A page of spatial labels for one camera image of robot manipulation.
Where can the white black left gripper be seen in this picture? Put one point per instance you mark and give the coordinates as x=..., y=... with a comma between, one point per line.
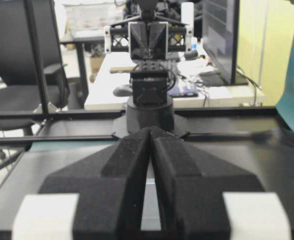
x=148, y=40

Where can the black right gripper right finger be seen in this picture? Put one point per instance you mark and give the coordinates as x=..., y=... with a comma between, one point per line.
x=213, y=199

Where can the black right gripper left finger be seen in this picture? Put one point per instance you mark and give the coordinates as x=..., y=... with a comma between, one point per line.
x=99, y=197

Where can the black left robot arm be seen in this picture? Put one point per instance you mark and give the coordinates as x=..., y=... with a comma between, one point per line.
x=149, y=105

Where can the brown cardboard box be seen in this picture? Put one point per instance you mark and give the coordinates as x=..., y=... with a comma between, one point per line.
x=96, y=62

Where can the grey computer mouse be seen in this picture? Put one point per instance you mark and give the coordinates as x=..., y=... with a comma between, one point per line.
x=122, y=91

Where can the white office desk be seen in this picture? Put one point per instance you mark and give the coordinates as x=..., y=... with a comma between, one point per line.
x=101, y=95

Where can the blue white box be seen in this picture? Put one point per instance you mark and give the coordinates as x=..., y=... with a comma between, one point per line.
x=183, y=90

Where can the black computer monitor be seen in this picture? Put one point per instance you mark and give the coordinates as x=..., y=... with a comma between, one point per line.
x=220, y=22

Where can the black office chair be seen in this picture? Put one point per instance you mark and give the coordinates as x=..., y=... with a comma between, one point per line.
x=17, y=65

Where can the black metal frame post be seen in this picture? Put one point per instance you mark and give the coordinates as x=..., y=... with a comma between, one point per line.
x=39, y=70

